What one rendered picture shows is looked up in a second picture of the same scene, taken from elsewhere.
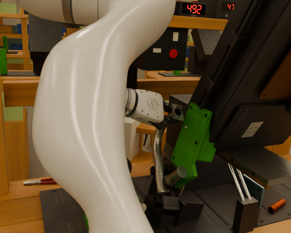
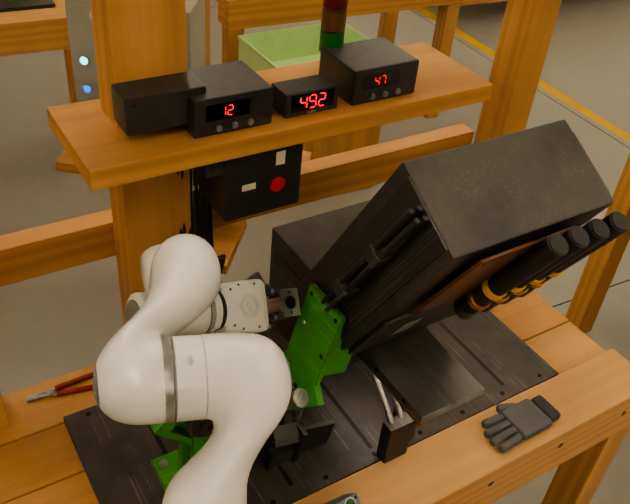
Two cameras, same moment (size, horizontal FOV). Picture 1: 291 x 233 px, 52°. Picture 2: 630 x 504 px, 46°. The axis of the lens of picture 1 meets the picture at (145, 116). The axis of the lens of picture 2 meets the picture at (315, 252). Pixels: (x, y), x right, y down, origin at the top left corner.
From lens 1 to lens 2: 73 cm
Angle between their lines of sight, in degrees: 23
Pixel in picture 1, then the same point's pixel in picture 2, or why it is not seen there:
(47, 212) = (91, 463)
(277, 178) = (435, 411)
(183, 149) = (301, 356)
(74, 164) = not seen: outside the picture
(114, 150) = not seen: outside the picture
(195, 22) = (316, 131)
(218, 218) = (356, 435)
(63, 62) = not seen: outside the picture
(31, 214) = (63, 464)
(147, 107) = (242, 316)
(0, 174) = not seen: outside the picture
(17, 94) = not seen: outside the picture
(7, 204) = (16, 449)
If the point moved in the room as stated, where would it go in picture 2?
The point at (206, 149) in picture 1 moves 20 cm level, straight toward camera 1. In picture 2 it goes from (336, 360) to (329, 441)
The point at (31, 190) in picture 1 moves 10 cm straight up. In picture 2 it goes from (45, 412) to (39, 381)
